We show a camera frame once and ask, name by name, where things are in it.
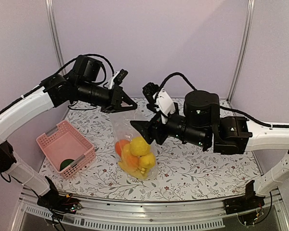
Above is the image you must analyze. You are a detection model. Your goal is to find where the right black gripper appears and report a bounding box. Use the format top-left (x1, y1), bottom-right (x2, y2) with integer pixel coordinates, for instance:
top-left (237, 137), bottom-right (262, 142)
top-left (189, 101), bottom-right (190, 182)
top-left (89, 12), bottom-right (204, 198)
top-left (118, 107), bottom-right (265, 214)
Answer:
top-left (130, 103), bottom-right (208, 148)

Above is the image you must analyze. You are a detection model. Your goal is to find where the yellow lemon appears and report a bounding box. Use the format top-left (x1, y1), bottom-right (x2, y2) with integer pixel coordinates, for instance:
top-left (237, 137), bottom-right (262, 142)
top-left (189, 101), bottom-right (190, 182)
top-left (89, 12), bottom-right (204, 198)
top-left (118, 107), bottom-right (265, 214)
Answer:
top-left (130, 136), bottom-right (150, 156)

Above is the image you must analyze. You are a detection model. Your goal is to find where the orange fruit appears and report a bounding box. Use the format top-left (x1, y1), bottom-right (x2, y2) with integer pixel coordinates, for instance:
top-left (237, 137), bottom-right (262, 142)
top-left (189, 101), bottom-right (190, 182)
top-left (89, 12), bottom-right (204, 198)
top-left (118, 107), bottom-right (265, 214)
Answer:
top-left (115, 140), bottom-right (130, 156)

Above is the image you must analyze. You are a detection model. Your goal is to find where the yellow mango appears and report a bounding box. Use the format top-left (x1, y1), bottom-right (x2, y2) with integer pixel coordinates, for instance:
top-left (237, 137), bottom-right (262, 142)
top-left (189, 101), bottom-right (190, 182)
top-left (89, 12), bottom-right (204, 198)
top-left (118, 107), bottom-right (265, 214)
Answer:
top-left (139, 153), bottom-right (156, 169)
top-left (118, 144), bottom-right (139, 173)

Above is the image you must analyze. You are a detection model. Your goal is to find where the clear zip top bag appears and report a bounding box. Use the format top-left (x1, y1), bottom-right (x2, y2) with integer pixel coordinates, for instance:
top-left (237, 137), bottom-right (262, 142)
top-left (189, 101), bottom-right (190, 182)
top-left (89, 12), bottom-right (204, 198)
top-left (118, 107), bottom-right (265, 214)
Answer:
top-left (109, 110), bottom-right (158, 180)

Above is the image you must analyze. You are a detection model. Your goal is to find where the yellow banana bunch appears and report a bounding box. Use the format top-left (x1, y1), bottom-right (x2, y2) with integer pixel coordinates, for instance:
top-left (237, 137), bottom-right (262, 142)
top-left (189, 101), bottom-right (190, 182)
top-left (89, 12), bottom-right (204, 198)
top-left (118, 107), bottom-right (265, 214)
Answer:
top-left (122, 166), bottom-right (152, 180)

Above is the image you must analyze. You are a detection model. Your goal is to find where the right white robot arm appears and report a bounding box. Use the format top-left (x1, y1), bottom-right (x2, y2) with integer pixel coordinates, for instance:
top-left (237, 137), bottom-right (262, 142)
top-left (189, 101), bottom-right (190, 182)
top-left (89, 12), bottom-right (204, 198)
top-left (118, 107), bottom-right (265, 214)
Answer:
top-left (131, 90), bottom-right (289, 214)

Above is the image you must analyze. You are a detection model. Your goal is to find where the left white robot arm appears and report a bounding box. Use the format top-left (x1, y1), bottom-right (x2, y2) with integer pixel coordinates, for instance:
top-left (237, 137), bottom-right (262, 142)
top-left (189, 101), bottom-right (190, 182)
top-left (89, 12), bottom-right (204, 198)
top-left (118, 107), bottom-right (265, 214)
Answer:
top-left (0, 54), bottom-right (137, 213)

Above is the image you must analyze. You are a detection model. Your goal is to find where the pink plastic basket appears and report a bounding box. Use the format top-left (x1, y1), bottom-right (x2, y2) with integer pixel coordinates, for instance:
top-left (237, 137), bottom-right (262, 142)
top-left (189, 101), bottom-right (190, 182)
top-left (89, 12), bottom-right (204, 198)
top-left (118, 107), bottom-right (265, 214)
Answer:
top-left (36, 120), bottom-right (95, 179)

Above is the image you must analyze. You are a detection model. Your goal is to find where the green avocado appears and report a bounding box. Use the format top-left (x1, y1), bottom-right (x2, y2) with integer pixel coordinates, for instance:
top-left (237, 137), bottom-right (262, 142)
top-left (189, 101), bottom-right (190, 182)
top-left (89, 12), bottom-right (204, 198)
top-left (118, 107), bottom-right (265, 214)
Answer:
top-left (59, 159), bottom-right (74, 171)

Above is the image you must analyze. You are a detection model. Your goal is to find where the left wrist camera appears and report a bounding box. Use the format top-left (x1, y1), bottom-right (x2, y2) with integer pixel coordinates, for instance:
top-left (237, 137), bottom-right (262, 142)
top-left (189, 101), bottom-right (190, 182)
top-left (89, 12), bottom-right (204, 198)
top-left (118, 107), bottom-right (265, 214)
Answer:
top-left (103, 69), bottom-right (128, 90)

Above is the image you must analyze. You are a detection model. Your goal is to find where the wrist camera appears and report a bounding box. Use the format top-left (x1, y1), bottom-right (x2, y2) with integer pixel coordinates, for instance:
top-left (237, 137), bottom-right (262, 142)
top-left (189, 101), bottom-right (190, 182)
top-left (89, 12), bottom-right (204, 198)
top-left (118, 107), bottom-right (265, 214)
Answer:
top-left (103, 69), bottom-right (128, 90)
top-left (143, 82), bottom-right (173, 116)

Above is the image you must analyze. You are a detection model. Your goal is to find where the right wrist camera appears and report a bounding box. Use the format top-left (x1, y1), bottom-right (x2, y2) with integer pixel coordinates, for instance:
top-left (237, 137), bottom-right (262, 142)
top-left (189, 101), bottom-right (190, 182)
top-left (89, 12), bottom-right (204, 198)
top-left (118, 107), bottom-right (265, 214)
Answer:
top-left (143, 82), bottom-right (173, 116)

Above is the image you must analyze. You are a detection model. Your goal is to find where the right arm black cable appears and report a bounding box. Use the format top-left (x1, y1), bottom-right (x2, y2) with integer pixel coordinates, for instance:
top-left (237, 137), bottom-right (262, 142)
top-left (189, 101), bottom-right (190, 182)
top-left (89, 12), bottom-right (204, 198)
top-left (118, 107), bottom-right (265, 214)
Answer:
top-left (158, 73), bottom-right (198, 93)

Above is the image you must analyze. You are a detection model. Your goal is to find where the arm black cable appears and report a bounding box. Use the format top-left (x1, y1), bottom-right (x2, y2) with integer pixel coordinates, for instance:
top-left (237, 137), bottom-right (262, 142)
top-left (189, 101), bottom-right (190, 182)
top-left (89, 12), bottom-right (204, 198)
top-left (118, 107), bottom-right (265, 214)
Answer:
top-left (40, 53), bottom-right (115, 85)
top-left (158, 73), bottom-right (198, 93)

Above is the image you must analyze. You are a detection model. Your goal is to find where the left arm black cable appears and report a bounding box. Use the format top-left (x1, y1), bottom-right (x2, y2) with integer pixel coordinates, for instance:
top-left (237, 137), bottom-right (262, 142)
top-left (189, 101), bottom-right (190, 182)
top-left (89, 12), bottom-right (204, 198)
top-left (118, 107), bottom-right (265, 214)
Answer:
top-left (40, 53), bottom-right (115, 85)

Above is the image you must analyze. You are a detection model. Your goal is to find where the right aluminium frame post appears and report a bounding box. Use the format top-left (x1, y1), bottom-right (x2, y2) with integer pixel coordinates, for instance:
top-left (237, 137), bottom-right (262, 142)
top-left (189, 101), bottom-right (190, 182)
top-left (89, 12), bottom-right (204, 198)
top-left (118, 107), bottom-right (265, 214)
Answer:
top-left (226, 0), bottom-right (255, 103)

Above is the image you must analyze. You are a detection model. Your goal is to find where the aluminium frame post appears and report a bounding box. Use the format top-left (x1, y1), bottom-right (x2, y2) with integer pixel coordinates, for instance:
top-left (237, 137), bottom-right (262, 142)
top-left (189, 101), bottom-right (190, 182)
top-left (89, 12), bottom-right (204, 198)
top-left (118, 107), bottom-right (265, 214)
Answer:
top-left (45, 0), bottom-right (64, 67)
top-left (226, 0), bottom-right (255, 103)

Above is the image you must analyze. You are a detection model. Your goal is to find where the front aluminium rail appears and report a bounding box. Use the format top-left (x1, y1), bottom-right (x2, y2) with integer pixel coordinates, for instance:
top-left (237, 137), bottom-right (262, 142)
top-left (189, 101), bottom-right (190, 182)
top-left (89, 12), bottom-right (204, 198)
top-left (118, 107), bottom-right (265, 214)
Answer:
top-left (11, 189), bottom-right (289, 231)

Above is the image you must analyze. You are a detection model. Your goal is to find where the left aluminium frame post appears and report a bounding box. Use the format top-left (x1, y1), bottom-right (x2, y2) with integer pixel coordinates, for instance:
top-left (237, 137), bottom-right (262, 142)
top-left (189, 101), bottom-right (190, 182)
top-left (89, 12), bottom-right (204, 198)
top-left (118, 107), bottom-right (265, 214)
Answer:
top-left (45, 0), bottom-right (64, 67)

